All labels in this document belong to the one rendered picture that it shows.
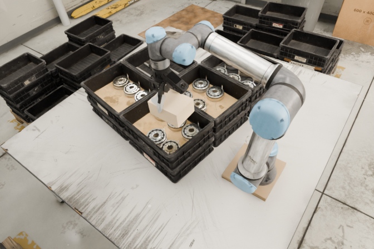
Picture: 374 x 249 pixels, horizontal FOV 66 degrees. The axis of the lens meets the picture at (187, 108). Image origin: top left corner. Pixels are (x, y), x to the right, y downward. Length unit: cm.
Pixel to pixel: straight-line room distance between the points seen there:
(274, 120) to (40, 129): 149
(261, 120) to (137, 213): 79
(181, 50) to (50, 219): 179
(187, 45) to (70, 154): 103
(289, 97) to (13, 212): 221
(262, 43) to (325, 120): 137
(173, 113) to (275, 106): 48
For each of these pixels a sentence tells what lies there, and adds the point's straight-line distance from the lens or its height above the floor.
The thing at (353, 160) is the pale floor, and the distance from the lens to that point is 263.
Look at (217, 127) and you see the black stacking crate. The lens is 147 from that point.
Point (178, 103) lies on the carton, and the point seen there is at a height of 112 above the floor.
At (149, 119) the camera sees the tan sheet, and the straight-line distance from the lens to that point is 160.
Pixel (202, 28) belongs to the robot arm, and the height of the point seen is 143.
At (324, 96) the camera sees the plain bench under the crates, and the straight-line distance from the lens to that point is 198.
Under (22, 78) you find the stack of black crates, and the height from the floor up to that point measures 56.
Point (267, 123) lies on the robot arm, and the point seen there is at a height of 131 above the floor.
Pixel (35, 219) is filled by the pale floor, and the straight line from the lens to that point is 251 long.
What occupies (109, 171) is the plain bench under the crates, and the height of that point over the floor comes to 70.
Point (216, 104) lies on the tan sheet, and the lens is 164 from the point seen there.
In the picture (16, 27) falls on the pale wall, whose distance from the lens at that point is 459.
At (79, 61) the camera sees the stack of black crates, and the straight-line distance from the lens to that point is 286.
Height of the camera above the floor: 197
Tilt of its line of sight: 44 degrees down
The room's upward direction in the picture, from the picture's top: 6 degrees counter-clockwise
